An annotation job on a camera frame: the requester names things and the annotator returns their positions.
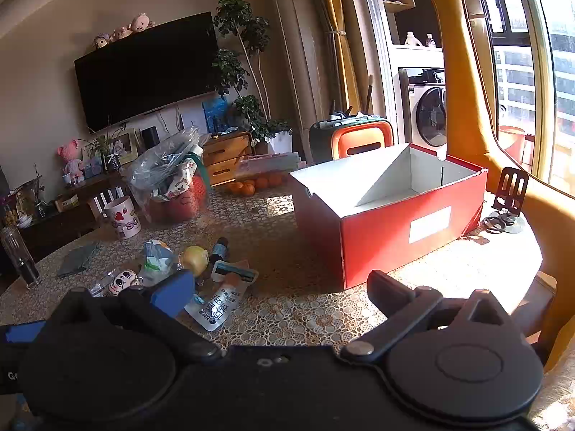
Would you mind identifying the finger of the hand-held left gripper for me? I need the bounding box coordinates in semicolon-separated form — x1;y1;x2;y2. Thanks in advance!
5;321;48;346

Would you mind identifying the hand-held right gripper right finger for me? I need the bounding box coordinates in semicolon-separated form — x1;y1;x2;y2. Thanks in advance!
340;270;522;363

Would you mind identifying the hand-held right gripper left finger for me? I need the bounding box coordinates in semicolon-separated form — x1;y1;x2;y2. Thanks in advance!
42;269;224;364

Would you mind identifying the white wipes packet dark label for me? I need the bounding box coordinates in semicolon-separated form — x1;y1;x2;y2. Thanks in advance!
139;239;178;286

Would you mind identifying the red cardboard box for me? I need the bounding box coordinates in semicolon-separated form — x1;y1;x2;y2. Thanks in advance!
290;144;489;290

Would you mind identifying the small dark bottle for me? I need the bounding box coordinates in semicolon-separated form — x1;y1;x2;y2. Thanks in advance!
209;236;230;265

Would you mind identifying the desktop with floral lace cover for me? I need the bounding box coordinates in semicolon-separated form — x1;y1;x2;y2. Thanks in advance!
0;175;545;355

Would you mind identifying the yellow red-spotted toy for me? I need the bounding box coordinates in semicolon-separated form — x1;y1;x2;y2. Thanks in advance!
181;245;210;278

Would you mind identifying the white printed pouch orange cap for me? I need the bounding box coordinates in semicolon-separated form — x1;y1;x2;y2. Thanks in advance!
184;273;252;333

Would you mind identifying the small painted face figurine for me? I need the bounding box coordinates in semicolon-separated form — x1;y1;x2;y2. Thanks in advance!
108;268;141;297

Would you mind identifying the small teal black packet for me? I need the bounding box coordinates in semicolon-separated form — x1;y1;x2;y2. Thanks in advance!
210;259;260;284

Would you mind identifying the glass bottle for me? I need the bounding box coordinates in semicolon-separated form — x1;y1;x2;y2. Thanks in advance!
0;226;42;290

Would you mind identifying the clear plastic wrapper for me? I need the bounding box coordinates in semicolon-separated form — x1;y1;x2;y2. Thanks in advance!
87;272;118;298

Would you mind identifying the grey cloth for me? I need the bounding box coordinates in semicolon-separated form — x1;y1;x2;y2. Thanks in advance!
57;242;103;278

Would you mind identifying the pink strawberry print mug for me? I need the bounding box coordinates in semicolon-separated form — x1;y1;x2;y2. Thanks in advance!
99;195;142;240

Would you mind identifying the printed cloth bag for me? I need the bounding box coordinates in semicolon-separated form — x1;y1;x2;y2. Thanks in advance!
150;164;198;200

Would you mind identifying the wooden television cabinet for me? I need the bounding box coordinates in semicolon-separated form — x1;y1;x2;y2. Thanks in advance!
11;168;135;259

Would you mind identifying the white picket rack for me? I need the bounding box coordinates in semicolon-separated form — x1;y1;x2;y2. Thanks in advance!
87;186;127;219

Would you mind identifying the green ribbon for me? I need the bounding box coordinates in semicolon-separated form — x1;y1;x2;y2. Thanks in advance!
184;152;212;190

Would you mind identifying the clear plastic bag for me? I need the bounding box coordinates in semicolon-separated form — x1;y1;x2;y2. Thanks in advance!
128;126;203;191

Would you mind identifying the vase with dried twigs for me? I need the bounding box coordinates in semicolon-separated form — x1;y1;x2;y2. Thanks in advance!
24;164;51;219

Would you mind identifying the wooden drawer box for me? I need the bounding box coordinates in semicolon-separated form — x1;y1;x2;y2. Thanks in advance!
202;132;255;186

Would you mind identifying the black phone stand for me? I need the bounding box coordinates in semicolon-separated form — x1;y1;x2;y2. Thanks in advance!
489;166;529;234

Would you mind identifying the small plant patterned vase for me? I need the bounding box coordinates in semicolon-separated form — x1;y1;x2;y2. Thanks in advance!
83;121;124;172

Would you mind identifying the stack of pink folders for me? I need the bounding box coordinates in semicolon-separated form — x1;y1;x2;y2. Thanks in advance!
236;153;307;179

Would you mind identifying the pink bear plush toy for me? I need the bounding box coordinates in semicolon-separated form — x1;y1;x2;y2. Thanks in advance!
57;139;86;185

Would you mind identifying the blue painting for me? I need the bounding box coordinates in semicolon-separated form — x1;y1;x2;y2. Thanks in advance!
202;97;230;134

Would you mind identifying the white washing machine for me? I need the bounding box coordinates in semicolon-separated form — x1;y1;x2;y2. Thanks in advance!
397;67;449;149

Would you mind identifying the orange bucket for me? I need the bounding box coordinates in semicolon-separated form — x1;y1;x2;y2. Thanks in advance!
498;126;527;163

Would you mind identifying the yellow giraffe shaped chair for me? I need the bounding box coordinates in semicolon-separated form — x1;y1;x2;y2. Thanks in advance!
391;0;575;371

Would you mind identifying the black television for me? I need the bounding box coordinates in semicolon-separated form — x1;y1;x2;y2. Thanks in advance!
74;11;222;134

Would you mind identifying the beige standing air conditioner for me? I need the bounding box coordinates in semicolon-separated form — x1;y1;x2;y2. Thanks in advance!
262;0;331;162

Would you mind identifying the tall green potted tree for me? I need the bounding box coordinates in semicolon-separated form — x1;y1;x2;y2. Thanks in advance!
212;0;294;154

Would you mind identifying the yellow curtain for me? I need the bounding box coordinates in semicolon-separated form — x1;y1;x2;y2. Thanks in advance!
314;0;362;113

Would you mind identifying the pink pig plush toy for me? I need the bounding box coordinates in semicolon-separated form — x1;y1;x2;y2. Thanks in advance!
129;13;156;33

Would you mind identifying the wooden picture frame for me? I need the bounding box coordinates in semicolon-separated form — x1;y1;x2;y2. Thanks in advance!
111;129;140;165

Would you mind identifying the window frame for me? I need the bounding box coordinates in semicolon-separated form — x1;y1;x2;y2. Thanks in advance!
467;0;575;198

